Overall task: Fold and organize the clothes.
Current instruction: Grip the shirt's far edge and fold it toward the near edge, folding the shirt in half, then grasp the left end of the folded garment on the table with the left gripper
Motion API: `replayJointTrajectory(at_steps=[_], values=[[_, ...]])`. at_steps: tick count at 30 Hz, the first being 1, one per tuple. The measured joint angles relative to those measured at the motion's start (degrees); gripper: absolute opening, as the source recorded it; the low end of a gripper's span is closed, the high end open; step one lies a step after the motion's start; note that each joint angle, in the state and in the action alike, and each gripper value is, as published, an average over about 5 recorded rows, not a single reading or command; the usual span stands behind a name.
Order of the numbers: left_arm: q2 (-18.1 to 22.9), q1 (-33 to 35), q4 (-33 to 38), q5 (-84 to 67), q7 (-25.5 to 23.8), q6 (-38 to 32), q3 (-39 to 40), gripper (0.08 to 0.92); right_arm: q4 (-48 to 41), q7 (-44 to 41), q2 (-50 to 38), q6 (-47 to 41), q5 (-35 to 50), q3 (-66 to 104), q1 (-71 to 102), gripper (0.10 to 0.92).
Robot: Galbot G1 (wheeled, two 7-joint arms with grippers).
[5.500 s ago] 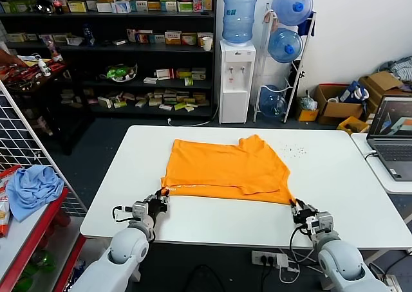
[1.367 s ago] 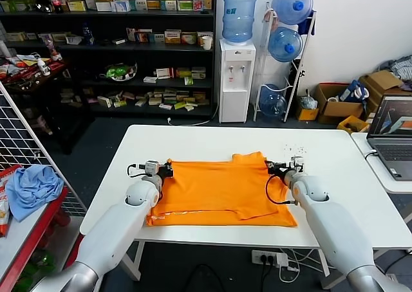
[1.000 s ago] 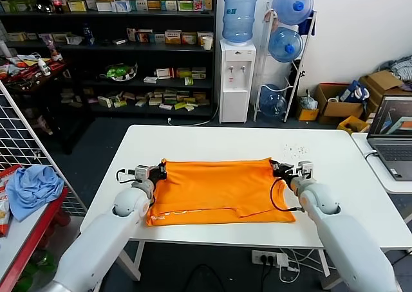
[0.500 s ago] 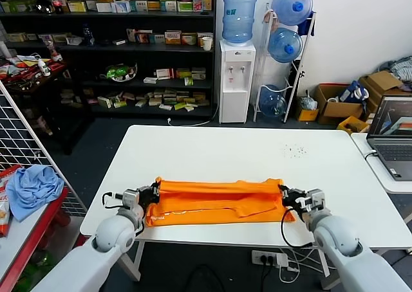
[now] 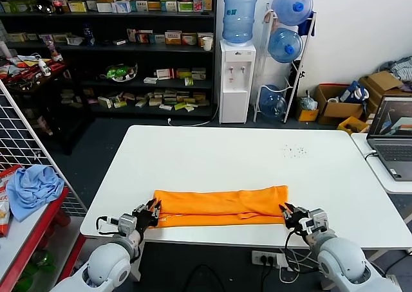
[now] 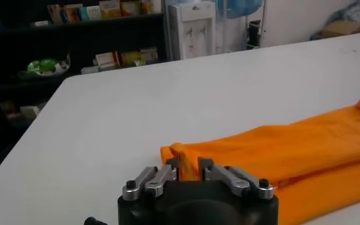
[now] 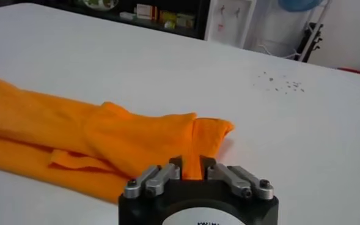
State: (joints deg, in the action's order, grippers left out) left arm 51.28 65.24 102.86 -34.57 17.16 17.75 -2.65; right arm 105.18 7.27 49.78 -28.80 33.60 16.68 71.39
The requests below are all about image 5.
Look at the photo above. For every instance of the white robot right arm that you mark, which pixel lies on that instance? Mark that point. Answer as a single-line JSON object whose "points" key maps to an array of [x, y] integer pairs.
{"points": [[344, 263]]}

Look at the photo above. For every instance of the tall pink blue box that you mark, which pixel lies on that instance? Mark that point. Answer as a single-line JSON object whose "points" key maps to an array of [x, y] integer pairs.
{"points": [[198, 1]]}

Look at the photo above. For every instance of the pink labelled drink bottle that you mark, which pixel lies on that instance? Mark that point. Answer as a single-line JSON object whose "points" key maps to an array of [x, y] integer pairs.
{"points": [[54, 49]]}

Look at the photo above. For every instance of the cardboard box with orange rim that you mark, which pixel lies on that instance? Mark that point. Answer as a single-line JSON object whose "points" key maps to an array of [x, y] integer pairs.
{"points": [[341, 110]]}

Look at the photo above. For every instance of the yellow white medicine box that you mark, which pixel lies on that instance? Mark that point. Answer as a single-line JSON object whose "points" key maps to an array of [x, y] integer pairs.
{"points": [[77, 6]]}

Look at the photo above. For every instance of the green yellow medicine box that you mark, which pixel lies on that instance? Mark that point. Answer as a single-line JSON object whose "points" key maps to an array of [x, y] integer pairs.
{"points": [[183, 73]]}

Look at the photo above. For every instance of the flat yellow medicine box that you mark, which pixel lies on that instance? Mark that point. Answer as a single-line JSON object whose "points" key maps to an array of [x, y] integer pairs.
{"points": [[154, 6]]}

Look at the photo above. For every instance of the white water dispenser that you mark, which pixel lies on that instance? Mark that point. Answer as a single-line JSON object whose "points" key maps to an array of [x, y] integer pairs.
{"points": [[236, 89]]}

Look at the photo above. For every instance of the red white blue box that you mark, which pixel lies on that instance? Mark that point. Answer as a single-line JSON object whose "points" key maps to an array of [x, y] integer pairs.
{"points": [[143, 37]]}

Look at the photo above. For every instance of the grey laptop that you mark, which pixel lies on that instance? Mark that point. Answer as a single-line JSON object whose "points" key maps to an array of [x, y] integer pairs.
{"points": [[392, 150]]}

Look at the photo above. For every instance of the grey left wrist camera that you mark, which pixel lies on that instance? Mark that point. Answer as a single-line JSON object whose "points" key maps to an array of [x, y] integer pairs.
{"points": [[127, 224]]}

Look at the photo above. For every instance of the leaning green medicine box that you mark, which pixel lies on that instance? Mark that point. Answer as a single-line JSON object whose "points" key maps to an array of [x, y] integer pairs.
{"points": [[189, 81]]}

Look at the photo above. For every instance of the red framed storage rack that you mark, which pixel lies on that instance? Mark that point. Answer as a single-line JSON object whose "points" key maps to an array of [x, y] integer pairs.
{"points": [[69, 263]]}

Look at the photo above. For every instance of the striped clothes pile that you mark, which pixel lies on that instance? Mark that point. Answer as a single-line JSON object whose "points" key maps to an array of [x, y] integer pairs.
{"points": [[399, 68]]}

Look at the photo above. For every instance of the orange snack bag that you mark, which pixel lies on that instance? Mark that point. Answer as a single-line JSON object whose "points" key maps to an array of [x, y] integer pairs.
{"points": [[4, 218]]}

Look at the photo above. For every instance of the clear bag of items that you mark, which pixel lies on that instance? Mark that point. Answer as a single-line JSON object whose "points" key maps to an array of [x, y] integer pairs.
{"points": [[308, 103]]}

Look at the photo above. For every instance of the wide yellow white box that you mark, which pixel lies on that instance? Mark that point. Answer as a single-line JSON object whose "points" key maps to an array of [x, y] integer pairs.
{"points": [[173, 38]]}

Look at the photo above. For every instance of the flat white medicine box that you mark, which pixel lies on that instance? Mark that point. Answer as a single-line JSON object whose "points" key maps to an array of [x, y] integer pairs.
{"points": [[150, 80], [119, 42]]}

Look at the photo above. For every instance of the pale green medicine box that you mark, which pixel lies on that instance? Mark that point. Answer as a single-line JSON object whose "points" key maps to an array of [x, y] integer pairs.
{"points": [[199, 74]]}

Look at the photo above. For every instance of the black shelving unit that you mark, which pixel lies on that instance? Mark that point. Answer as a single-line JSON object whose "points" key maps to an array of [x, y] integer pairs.
{"points": [[96, 57]]}

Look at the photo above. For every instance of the dark blue hanging cloth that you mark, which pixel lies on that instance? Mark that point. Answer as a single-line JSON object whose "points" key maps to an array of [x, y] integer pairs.
{"points": [[304, 28]]}

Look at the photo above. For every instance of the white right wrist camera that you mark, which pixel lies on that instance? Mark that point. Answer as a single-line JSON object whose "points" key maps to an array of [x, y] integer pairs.
{"points": [[317, 220]]}

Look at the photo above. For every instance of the cola bottle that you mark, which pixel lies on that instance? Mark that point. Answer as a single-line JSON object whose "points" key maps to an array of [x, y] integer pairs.
{"points": [[58, 5]]}

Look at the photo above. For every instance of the green plastic bottle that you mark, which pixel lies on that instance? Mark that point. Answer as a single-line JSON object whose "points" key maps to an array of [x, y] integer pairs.
{"points": [[43, 261], [25, 284]]}

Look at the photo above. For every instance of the large brown cardboard box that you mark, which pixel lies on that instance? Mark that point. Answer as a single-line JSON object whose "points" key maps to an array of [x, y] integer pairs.
{"points": [[383, 83]]}

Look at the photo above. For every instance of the open white carton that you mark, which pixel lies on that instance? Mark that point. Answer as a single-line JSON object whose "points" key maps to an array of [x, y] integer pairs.
{"points": [[74, 40]]}

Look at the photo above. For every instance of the pink white medicine box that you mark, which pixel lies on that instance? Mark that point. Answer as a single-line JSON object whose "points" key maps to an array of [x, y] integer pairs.
{"points": [[131, 35]]}

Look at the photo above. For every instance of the dark side table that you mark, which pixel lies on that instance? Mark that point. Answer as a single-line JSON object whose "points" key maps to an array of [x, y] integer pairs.
{"points": [[74, 112]]}

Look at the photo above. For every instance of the small yellow box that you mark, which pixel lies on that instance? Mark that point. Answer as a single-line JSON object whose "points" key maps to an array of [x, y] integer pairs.
{"points": [[307, 115]]}

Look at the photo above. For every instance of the white plastic bottle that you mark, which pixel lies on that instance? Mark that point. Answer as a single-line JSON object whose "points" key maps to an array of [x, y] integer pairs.
{"points": [[45, 68]]}

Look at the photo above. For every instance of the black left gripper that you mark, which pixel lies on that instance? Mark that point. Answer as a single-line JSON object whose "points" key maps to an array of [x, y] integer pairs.
{"points": [[145, 219]]}

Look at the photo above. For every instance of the white paper cup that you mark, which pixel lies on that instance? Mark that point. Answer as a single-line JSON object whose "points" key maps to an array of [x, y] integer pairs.
{"points": [[207, 43]]}

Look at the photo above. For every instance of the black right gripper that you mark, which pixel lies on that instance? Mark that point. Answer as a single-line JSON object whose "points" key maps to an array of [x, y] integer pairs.
{"points": [[297, 221]]}

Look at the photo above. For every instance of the white metal jug rack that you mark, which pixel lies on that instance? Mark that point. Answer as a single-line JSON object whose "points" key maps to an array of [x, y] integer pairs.
{"points": [[289, 107]]}

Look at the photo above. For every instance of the black folded stand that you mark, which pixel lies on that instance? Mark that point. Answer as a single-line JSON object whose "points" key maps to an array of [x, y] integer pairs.
{"points": [[294, 76]]}

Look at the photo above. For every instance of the blue white medicine box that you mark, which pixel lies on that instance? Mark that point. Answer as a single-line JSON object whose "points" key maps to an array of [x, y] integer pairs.
{"points": [[121, 7]]}

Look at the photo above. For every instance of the white plug adapter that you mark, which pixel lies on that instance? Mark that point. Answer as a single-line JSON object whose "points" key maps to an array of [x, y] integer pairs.
{"points": [[282, 260]]}

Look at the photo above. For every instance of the white green flat box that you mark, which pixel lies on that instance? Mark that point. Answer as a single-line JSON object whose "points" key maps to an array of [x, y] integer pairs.
{"points": [[104, 102]]}

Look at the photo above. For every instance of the glossy dark round bowl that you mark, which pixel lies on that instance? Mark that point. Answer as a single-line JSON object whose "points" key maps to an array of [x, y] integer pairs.
{"points": [[44, 5]]}

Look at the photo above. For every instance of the red white snack bag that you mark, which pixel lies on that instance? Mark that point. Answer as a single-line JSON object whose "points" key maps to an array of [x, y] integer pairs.
{"points": [[8, 176]]}

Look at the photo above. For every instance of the light blue crumpled cloth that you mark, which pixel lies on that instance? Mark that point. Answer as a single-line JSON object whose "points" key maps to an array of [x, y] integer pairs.
{"points": [[32, 189]]}

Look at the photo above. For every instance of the wrapped fruit bowl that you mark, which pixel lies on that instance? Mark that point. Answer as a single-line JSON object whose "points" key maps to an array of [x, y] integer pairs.
{"points": [[119, 72]]}

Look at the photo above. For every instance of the blue plastic bottle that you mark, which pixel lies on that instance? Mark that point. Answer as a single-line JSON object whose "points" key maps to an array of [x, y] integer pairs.
{"points": [[88, 36]]}

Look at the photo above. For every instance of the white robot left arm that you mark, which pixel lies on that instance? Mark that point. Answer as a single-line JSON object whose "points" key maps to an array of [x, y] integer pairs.
{"points": [[106, 266]]}

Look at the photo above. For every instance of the teal white medicine box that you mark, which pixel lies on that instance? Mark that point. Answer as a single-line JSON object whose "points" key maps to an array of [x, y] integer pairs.
{"points": [[159, 39]]}

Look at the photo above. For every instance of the narrow yellow medicine box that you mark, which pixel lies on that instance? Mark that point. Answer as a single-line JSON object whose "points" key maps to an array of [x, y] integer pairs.
{"points": [[208, 4]]}

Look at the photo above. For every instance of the red white medicine box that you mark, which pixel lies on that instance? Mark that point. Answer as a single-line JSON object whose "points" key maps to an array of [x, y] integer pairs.
{"points": [[165, 74]]}

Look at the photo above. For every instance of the orange t-shirt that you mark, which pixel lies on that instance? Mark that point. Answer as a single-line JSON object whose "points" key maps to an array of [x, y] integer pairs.
{"points": [[209, 205]]}

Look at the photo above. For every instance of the labelled blue water jug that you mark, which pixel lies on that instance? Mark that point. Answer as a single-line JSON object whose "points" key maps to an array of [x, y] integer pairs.
{"points": [[239, 18]]}

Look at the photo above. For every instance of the yellow open carton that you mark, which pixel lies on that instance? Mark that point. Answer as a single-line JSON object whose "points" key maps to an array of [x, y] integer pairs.
{"points": [[352, 124]]}

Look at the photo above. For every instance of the blue white package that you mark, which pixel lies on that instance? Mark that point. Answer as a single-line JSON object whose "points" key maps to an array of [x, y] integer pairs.
{"points": [[352, 91]]}

